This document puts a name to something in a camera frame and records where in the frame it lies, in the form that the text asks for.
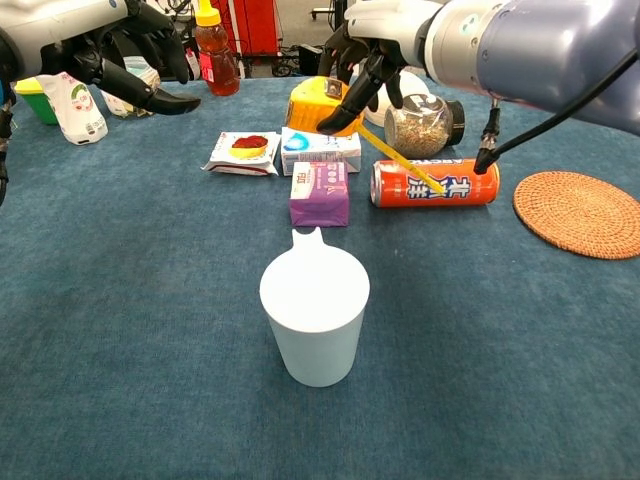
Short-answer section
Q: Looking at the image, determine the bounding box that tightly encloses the blue table cloth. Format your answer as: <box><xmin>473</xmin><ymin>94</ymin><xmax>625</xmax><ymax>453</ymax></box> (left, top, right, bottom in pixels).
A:
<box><xmin>0</xmin><ymin>69</ymin><xmax>640</xmax><ymax>480</ymax></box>

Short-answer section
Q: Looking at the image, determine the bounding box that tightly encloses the cream ceramic bowl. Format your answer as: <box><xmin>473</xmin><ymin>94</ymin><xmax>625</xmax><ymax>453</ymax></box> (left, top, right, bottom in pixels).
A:
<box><xmin>362</xmin><ymin>69</ymin><xmax>432</xmax><ymax>127</ymax></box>

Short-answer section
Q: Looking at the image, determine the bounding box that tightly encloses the yellow tape measure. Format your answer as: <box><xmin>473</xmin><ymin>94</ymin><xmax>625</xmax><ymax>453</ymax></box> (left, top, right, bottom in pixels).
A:
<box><xmin>284</xmin><ymin>76</ymin><xmax>447</xmax><ymax>196</ymax></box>

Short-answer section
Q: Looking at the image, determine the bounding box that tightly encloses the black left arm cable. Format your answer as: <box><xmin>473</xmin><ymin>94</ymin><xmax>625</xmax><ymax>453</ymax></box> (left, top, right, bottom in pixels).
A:
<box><xmin>0</xmin><ymin>97</ymin><xmax>14</xmax><ymax>207</ymax></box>

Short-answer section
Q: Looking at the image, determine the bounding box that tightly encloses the orange soda can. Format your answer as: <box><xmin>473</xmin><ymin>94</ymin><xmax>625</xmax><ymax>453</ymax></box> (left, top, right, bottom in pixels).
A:
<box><xmin>369</xmin><ymin>157</ymin><xmax>502</xmax><ymax>209</ymax></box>

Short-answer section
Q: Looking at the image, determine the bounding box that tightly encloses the clear jar of colourful clips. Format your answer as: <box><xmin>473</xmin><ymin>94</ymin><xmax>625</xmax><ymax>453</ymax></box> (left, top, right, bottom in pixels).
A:
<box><xmin>102</xmin><ymin>55</ymin><xmax>162</xmax><ymax>120</ymax></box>

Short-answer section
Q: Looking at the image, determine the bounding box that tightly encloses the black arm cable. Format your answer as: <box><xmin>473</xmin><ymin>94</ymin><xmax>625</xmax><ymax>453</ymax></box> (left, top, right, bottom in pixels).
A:
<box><xmin>0</xmin><ymin>97</ymin><xmax>14</xmax><ymax>207</ymax></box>
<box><xmin>472</xmin><ymin>47</ymin><xmax>640</xmax><ymax>175</ymax></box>

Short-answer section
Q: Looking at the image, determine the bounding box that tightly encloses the snack packet with tart picture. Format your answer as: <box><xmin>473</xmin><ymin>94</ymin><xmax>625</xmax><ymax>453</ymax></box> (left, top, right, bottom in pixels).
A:
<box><xmin>200</xmin><ymin>131</ymin><xmax>282</xmax><ymax>177</ymax></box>

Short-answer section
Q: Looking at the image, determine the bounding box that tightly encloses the white plastic cup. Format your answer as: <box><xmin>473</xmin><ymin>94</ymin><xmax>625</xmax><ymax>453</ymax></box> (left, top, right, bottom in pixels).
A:
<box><xmin>259</xmin><ymin>226</ymin><xmax>371</xmax><ymax>389</ymax></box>

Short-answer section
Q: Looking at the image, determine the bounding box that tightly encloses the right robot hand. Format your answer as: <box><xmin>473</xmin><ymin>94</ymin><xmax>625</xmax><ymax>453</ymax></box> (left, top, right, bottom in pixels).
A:
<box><xmin>316</xmin><ymin>0</ymin><xmax>444</xmax><ymax>137</ymax></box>

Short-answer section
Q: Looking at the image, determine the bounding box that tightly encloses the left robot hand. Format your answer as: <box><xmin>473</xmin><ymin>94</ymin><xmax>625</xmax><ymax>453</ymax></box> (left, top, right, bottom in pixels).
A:
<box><xmin>0</xmin><ymin>0</ymin><xmax>202</xmax><ymax>117</ymax></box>

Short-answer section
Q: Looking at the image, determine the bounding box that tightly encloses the red cabinet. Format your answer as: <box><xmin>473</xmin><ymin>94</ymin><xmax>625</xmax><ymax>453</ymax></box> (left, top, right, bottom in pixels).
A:
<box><xmin>227</xmin><ymin>0</ymin><xmax>282</xmax><ymax>57</ymax></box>

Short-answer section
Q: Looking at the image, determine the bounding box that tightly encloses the honey bottle with yellow cap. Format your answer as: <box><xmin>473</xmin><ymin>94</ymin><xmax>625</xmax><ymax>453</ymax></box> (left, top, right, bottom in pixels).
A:
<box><xmin>193</xmin><ymin>0</ymin><xmax>241</xmax><ymax>97</ymax></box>

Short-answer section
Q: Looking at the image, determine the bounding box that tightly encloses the black box on floor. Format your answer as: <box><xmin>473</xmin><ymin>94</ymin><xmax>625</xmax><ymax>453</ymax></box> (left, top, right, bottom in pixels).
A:
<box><xmin>298</xmin><ymin>43</ymin><xmax>327</xmax><ymax>77</ymax></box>

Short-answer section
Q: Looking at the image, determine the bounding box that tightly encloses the purple milk carton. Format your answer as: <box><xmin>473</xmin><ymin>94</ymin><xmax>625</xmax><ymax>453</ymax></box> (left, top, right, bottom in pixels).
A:
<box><xmin>288</xmin><ymin>160</ymin><xmax>350</xmax><ymax>229</ymax></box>

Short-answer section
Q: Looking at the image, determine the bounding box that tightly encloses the green container with yellow lid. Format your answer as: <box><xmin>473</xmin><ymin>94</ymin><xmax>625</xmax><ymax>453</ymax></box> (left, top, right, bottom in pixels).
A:
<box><xmin>14</xmin><ymin>77</ymin><xmax>60</xmax><ymax>126</ymax></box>

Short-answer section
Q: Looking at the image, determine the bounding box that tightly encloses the white blue milk carton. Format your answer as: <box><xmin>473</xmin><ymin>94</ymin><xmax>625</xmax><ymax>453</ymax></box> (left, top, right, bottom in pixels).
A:
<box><xmin>280</xmin><ymin>125</ymin><xmax>363</xmax><ymax>176</ymax></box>

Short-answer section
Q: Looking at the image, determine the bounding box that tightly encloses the woven rattan coaster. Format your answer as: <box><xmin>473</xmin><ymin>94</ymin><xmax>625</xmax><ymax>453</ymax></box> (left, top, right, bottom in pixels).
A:
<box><xmin>513</xmin><ymin>170</ymin><xmax>640</xmax><ymax>261</ymax></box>

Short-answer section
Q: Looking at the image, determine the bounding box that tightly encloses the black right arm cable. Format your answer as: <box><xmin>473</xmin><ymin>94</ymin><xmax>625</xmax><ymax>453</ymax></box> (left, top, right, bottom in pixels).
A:
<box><xmin>472</xmin><ymin>47</ymin><xmax>640</xmax><ymax>175</ymax></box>

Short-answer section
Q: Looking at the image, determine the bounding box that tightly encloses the white yogurt drink bottle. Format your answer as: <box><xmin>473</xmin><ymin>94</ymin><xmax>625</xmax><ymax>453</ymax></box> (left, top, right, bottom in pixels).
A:
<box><xmin>35</xmin><ymin>71</ymin><xmax>109</xmax><ymax>147</ymax></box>

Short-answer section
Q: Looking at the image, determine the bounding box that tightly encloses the glass jar with black lid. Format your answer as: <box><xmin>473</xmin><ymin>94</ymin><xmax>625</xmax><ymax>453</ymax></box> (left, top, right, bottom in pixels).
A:
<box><xmin>383</xmin><ymin>93</ymin><xmax>467</xmax><ymax>157</ymax></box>

